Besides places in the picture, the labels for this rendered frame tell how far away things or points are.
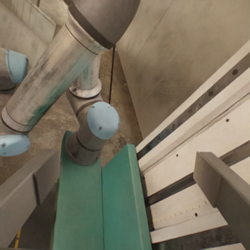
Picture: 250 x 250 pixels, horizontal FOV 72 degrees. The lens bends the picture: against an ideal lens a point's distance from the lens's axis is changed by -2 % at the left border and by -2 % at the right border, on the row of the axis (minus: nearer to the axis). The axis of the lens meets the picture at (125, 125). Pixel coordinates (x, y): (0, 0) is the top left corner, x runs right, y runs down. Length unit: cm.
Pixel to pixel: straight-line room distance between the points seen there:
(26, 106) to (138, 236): 40
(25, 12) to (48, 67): 56
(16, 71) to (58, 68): 17
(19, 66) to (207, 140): 48
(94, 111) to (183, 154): 30
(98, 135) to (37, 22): 51
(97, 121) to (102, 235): 38
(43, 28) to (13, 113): 47
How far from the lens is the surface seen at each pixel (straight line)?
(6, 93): 54
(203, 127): 47
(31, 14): 87
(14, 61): 49
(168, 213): 54
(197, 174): 17
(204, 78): 168
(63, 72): 35
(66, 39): 33
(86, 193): 69
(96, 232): 68
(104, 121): 58
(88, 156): 69
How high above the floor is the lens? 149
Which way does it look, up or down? 40 degrees down
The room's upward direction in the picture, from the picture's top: 40 degrees clockwise
